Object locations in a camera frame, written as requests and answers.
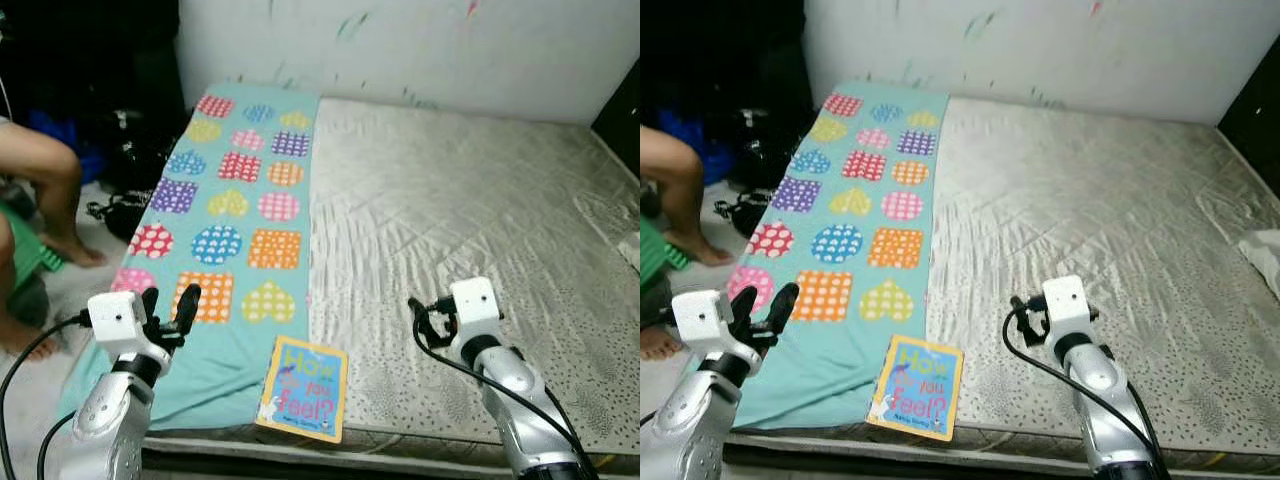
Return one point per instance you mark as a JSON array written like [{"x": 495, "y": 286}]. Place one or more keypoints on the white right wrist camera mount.
[
  {"x": 1066, "y": 302},
  {"x": 476, "y": 305}
]

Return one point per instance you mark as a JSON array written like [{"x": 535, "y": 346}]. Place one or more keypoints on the white pillow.
[{"x": 1265, "y": 258}]

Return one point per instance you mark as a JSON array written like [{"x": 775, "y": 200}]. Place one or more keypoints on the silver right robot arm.
[
  {"x": 1110, "y": 410},
  {"x": 525, "y": 410}
]

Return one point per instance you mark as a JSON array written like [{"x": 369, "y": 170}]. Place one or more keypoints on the green plastic stool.
[
  {"x": 30, "y": 260},
  {"x": 660, "y": 255}
]

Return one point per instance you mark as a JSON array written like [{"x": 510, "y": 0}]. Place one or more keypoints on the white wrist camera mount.
[
  {"x": 115, "y": 318},
  {"x": 1066, "y": 302},
  {"x": 702, "y": 318},
  {"x": 476, "y": 305}
]

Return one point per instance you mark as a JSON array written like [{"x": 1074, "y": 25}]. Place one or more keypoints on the turquoise blanket with colourful shapes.
[
  {"x": 860, "y": 300},
  {"x": 240, "y": 300}
]

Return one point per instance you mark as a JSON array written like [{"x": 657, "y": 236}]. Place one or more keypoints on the blue bag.
[
  {"x": 690, "y": 140},
  {"x": 65, "y": 140}
]

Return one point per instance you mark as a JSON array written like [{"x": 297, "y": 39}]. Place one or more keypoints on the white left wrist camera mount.
[
  {"x": 115, "y": 318},
  {"x": 702, "y": 318}
]

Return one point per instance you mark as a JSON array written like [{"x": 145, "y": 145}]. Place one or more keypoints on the dark tufted headboard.
[
  {"x": 1255, "y": 120},
  {"x": 622, "y": 120}
]

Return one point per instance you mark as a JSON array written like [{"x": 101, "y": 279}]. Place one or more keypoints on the large black bag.
[
  {"x": 140, "y": 150},
  {"x": 765, "y": 145}
]

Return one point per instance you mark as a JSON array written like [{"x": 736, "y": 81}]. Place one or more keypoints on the blue yellow children's book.
[
  {"x": 915, "y": 388},
  {"x": 303, "y": 390}
]

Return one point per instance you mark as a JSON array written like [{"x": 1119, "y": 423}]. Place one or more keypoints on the white quilted mattress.
[
  {"x": 460, "y": 230},
  {"x": 1080, "y": 230}
]

